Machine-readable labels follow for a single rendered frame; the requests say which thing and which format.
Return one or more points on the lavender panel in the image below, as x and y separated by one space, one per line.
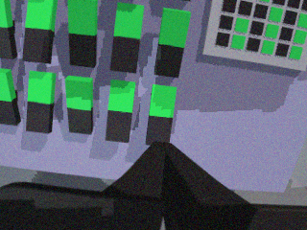
86 86

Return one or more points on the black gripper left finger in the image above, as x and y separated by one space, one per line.
133 202

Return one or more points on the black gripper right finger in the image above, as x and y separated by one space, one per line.
195 200

